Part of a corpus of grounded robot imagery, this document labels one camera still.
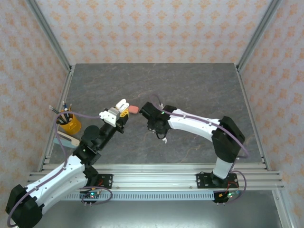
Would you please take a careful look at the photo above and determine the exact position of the aluminium table side rail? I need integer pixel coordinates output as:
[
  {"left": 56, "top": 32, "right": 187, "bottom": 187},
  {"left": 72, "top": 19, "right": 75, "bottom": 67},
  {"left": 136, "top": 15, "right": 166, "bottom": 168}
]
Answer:
[
  {"left": 235, "top": 64, "right": 271, "bottom": 171},
  {"left": 37, "top": 64, "right": 76, "bottom": 172}
]

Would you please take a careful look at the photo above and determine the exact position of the aluminium frame leg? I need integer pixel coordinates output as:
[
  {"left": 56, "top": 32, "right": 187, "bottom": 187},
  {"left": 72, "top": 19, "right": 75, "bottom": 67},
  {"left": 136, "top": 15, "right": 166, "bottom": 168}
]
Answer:
[{"left": 272, "top": 190, "right": 294, "bottom": 228}]

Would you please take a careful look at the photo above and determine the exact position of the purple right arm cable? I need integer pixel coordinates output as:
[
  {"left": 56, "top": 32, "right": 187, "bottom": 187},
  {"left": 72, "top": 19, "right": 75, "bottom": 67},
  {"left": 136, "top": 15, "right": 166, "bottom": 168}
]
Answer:
[{"left": 151, "top": 94, "right": 249, "bottom": 205}]

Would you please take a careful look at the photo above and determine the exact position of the black pencil white tip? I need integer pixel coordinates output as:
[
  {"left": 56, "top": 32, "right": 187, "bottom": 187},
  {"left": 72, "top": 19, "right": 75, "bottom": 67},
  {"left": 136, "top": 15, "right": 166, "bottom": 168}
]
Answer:
[{"left": 48, "top": 105, "right": 64, "bottom": 118}]

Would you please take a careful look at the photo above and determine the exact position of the grey sheet metal panel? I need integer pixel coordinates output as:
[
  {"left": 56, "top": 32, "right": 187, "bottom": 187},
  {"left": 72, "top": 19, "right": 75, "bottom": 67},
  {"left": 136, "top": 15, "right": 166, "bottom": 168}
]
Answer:
[{"left": 35, "top": 200, "right": 282, "bottom": 228}]

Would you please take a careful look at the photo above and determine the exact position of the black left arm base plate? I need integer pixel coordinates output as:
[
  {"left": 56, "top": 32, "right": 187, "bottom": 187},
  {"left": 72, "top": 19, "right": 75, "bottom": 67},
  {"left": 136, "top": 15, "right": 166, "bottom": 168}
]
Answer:
[{"left": 95, "top": 173, "right": 114, "bottom": 190}]

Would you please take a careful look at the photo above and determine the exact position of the teal and beige stapler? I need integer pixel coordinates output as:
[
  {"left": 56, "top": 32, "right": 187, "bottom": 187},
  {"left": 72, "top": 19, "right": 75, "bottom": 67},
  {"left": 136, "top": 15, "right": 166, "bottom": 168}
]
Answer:
[{"left": 52, "top": 131, "right": 81, "bottom": 149}]

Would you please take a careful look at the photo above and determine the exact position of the slotted grey cable duct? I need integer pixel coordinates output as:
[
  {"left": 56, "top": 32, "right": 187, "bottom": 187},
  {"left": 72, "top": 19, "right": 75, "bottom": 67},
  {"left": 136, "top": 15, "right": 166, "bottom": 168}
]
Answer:
[{"left": 64, "top": 192, "right": 215, "bottom": 201}]

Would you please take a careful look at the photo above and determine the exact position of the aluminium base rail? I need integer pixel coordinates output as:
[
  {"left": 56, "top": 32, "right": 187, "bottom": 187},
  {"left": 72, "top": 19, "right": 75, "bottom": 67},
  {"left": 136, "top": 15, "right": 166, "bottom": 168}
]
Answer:
[{"left": 25, "top": 162, "right": 285, "bottom": 191}]

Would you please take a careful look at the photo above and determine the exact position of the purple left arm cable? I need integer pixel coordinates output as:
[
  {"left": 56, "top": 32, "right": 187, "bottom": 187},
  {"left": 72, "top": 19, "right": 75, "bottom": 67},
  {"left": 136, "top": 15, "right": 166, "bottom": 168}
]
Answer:
[{"left": 6, "top": 111, "right": 114, "bottom": 228}]

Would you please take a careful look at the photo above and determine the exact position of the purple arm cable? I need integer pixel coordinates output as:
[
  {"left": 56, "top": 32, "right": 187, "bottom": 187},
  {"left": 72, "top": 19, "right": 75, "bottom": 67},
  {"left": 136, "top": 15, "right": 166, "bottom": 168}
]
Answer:
[
  {"left": 6, "top": 111, "right": 114, "bottom": 228},
  {"left": 151, "top": 94, "right": 249, "bottom": 205}
]

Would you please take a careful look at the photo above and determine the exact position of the aluminium corner post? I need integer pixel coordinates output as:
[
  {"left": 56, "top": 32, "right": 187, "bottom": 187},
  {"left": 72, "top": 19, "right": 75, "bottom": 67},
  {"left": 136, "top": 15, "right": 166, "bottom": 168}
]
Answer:
[
  {"left": 236, "top": 0, "right": 285, "bottom": 72},
  {"left": 25, "top": 0, "right": 73, "bottom": 73}
]

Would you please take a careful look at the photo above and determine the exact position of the yellow pencil cup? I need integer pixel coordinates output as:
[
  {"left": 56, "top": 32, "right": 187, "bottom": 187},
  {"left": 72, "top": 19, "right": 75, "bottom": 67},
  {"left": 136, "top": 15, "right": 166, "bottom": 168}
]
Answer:
[{"left": 55, "top": 109, "right": 82, "bottom": 135}]

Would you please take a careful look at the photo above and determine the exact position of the blue white pen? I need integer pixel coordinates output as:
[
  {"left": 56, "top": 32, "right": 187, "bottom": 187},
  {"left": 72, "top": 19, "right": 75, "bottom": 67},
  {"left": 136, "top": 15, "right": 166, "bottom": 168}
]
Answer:
[{"left": 62, "top": 101, "right": 70, "bottom": 119}]

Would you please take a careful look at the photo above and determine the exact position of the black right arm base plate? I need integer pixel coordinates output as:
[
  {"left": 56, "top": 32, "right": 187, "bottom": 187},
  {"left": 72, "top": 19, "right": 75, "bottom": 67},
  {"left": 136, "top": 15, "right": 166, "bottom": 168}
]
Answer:
[{"left": 196, "top": 173, "right": 238, "bottom": 190}]

